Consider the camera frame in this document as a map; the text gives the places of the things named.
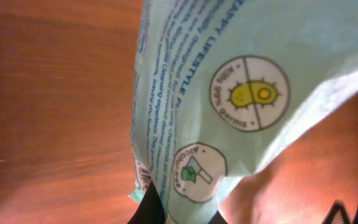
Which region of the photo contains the teal wet wipes pack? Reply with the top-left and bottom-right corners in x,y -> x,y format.
131,0 -> 358,223

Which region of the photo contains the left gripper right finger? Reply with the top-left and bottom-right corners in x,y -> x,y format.
208,211 -> 227,224

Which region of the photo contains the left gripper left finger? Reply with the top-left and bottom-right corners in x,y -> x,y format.
128,182 -> 165,224

